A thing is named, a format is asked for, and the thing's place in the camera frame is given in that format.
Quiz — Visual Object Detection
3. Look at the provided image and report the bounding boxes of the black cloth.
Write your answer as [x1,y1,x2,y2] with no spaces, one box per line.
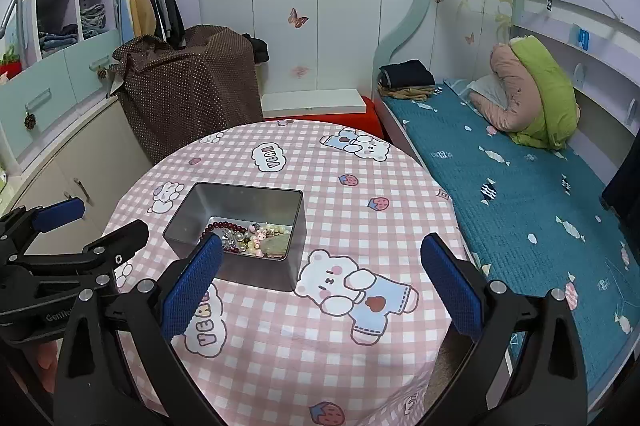
[242,33,271,65]

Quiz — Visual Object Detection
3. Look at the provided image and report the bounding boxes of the red bead bracelet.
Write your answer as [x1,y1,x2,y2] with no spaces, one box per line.
[200,220,251,254]

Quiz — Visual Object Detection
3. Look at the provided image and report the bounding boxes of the hanging clothes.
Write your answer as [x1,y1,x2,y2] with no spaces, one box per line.
[112,0,186,49]

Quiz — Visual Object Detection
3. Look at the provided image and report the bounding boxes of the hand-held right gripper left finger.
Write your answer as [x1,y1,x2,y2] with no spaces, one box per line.
[52,233,224,426]

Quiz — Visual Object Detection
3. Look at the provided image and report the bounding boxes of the white pillow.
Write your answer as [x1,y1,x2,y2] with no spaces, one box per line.
[467,74,508,109]

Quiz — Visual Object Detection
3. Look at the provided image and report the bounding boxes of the white box on red stool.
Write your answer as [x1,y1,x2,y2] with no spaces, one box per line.
[261,88,368,119]

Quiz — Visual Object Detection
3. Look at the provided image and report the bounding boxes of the white cabinet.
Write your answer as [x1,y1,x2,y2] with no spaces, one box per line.
[0,93,153,231]

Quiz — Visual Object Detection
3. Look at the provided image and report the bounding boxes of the pale jade pendant with chain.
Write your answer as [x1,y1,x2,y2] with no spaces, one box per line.
[262,236,293,259]

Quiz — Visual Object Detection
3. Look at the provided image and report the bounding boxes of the pink quilt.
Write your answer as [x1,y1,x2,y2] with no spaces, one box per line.
[482,43,546,134]

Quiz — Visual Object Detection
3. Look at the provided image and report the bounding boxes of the person's left hand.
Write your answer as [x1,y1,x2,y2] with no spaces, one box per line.
[27,340,63,393]

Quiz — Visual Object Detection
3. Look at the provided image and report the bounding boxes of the folded jeans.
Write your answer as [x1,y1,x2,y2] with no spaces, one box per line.
[40,23,78,56]
[80,4,107,39]

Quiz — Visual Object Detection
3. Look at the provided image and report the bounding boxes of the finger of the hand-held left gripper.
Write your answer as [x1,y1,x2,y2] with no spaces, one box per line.
[10,220,151,301]
[0,198,86,257]

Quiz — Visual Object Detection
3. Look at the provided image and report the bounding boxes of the teal drawer unit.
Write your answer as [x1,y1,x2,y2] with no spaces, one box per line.
[0,28,123,167]

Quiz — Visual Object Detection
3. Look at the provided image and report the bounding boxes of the folded dark clothes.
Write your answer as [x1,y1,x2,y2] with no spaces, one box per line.
[378,60,437,89]

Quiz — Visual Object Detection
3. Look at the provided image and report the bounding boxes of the grey metal tin box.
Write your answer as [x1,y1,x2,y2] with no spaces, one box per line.
[162,182,307,293]

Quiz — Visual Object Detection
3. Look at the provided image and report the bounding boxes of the green quilt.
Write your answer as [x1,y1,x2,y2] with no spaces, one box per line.
[507,34,582,151]

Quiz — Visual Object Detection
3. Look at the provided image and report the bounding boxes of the teal bed frame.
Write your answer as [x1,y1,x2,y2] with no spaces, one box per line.
[374,0,640,147]

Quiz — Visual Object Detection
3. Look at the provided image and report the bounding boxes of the blue candy print bedspread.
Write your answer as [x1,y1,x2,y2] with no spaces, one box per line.
[385,78,640,407]

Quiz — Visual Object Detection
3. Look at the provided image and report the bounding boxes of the red object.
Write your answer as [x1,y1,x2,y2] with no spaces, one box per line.
[357,96,386,139]

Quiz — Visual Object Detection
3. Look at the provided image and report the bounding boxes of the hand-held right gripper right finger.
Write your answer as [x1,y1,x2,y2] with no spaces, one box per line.
[420,233,591,426]

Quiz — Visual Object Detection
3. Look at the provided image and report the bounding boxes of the brown polka dot cover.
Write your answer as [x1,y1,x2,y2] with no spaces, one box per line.
[112,24,265,164]

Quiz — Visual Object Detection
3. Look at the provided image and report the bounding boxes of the folded tan cloth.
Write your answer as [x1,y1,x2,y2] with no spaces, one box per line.
[378,84,443,101]

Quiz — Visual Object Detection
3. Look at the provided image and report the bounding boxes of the pearl bead bracelet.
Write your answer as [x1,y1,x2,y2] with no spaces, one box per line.
[240,222,292,251]

